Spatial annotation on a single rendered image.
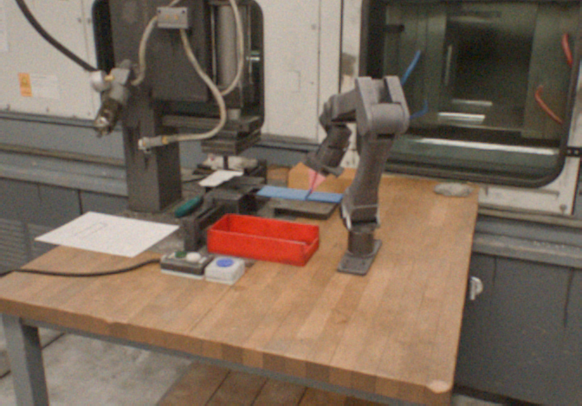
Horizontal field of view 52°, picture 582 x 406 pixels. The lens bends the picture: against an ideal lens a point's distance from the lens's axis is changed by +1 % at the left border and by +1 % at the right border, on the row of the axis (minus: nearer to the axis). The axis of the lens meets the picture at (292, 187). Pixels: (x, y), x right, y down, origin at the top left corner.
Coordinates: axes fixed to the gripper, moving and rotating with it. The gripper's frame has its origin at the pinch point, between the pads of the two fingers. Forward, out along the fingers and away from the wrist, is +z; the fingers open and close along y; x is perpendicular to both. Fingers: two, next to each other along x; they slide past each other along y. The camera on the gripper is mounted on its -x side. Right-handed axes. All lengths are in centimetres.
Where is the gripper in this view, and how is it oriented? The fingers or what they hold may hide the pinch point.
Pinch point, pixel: (311, 190)
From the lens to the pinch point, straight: 157.3
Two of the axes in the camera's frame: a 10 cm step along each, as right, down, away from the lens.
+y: -8.5, -5.0, 1.8
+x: -3.5, 2.6, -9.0
